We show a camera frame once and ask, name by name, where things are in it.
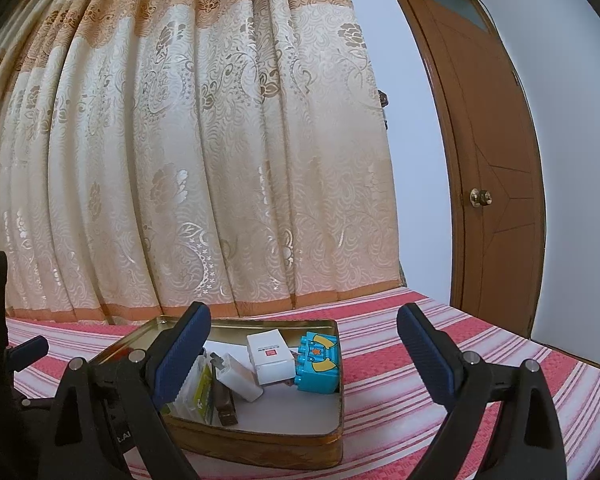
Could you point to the brown wooden door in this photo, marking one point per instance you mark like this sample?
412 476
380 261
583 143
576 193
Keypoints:
480 135

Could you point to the dark curtain holdback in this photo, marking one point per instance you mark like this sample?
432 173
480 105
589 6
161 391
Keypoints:
384 102

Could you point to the pink white striped bedsheet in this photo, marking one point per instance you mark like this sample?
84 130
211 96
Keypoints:
380 410

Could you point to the gold tin box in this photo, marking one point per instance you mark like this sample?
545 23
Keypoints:
280 447

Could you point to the cream floral curtain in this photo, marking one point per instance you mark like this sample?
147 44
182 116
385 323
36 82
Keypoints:
180 135

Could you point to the white charger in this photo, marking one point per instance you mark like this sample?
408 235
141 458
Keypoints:
240 377

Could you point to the dark brown wooden block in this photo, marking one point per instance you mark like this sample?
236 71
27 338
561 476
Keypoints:
226 407

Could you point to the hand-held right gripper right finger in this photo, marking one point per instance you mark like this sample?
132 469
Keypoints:
425 355

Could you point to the white box with red square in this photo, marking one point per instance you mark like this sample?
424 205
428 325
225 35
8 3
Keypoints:
270 360

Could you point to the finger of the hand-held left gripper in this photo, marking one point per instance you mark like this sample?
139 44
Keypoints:
27 351

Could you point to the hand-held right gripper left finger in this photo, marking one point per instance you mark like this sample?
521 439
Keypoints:
180 360

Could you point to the brass door knob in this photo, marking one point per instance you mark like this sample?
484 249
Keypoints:
481 197

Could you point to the blue printed building brick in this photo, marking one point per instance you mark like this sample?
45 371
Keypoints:
317 375

